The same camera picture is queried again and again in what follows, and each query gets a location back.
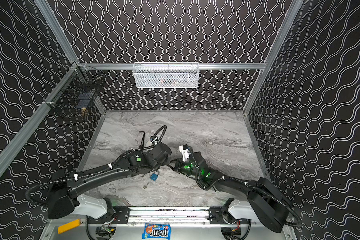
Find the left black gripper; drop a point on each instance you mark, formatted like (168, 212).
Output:
(164, 153)

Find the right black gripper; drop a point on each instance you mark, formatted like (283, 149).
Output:
(179, 165)

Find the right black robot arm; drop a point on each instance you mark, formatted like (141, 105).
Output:
(270, 206)

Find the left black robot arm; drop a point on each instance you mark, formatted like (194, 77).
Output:
(61, 196)

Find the black hex key tool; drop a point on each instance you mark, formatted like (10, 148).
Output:
(142, 143)

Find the blue padlock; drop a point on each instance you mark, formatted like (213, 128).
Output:
(154, 176)

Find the blue candy bag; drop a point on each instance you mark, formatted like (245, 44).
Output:
(157, 231)

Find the brass object in black basket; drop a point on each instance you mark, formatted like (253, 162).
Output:
(84, 112)

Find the yellow block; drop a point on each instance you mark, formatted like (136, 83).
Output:
(69, 226)

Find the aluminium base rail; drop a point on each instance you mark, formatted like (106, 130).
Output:
(133, 216)

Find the white mesh wall basket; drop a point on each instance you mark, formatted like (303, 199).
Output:
(166, 75)

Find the black wire wall basket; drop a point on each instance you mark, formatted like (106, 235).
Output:
(80, 91)

